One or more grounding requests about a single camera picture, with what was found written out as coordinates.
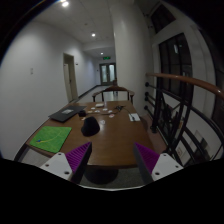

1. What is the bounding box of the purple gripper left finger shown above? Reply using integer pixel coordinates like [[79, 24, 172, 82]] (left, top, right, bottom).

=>
[[40, 141, 93, 185]]

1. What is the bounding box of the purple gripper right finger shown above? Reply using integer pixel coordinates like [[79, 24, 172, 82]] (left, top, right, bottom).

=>
[[133, 142, 184, 185]]

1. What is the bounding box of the black computer mouse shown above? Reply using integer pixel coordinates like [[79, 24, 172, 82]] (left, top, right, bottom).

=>
[[81, 117, 100, 137]]

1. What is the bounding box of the green mouse pad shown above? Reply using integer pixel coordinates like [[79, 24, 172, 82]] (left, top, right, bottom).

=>
[[30, 126, 72, 153]]

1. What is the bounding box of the wooden table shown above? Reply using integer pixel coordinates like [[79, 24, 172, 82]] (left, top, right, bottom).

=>
[[15, 101, 153, 174]]

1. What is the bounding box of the white notepad with pen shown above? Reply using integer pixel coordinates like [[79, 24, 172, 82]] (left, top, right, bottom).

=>
[[129, 113, 140, 121]]

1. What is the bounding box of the small black box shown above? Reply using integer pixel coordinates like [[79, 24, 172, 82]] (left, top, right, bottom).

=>
[[78, 111, 86, 117]]

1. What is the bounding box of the black closed laptop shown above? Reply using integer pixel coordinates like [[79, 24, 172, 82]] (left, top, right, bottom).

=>
[[49, 106, 84, 122]]

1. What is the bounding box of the white paper stack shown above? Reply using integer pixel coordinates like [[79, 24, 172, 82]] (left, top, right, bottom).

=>
[[95, 103, 104, 108]]

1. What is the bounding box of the wooden handrail with black railing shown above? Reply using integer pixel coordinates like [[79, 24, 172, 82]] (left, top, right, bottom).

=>
[[144, 73, 224, 166]]

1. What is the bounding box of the wooden chair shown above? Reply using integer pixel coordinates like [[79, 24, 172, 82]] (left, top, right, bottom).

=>
[[92, 86, 135, 104]]

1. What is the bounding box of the glass double door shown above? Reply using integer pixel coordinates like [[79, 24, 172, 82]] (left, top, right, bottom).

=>
[[100, 63, 116, 85]]

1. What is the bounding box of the beige side door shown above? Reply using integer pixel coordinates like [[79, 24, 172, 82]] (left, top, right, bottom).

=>
[[63, 53, 78, 102]]

